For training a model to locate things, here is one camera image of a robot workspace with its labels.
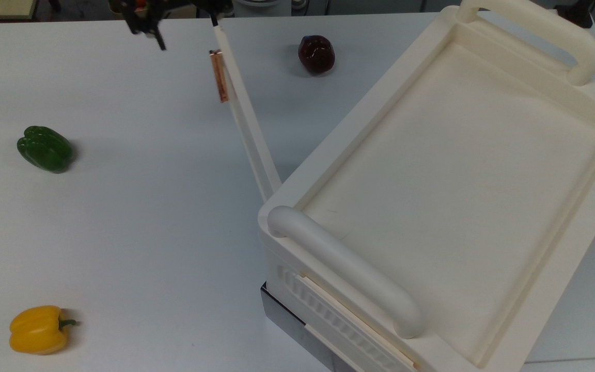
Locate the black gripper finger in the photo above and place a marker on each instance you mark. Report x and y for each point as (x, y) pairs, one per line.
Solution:
(159, 39)
(214, 20)

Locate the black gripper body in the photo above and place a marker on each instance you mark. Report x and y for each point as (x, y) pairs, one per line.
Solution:
(142, 13)

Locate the cream cabinet door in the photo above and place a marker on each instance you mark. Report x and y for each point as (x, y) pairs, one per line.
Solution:
(248, 121)

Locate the cream plastic cabinet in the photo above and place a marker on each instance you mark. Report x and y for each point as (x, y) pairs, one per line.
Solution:
(457, 206)

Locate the dark red bell pepper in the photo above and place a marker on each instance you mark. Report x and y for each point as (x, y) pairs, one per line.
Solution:
(316, 54)

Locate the green bell pepper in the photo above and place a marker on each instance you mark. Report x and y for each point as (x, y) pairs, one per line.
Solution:
(44, 149)

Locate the yellow bell pepper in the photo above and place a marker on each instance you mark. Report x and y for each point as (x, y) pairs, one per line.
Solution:
(38, 329)

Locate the black stand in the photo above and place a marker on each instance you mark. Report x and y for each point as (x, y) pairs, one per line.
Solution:
(576, 11)

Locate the shiny metal base plate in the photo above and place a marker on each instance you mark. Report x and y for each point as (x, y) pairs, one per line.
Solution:
(297, 330)

